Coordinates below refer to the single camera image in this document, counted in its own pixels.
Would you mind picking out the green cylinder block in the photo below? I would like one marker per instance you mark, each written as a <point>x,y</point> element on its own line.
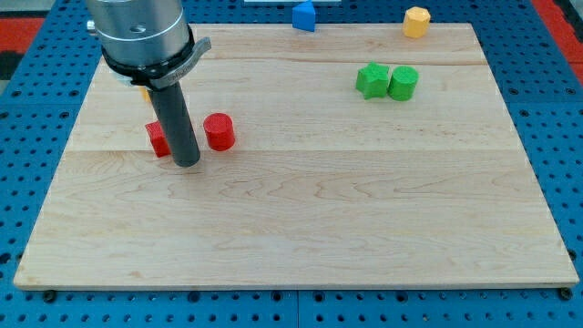
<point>403,83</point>

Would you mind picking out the light wooden board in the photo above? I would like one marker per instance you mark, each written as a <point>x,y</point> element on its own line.
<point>322,189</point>

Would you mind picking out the blue triangular block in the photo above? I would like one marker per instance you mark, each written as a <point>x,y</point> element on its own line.
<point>303,16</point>

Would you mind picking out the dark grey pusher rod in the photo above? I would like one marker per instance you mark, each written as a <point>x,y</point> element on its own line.
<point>173,116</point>

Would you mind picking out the yellow heart block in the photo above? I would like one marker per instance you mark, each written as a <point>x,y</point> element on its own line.
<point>145,94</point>

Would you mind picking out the yellow hexagon block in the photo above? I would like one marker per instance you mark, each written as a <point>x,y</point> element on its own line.
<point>416,22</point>

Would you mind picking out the red star block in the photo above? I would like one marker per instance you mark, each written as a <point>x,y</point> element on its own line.
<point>157,139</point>

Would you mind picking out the red cylinder block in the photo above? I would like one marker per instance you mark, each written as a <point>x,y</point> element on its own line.
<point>219,131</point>

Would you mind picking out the green star block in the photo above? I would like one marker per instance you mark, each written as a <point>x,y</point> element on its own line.
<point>372,81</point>

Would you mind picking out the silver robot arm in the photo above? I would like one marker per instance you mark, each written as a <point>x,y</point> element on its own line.
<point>142,39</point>

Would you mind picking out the grey clamp bracket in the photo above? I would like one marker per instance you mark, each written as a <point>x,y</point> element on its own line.
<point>182,68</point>

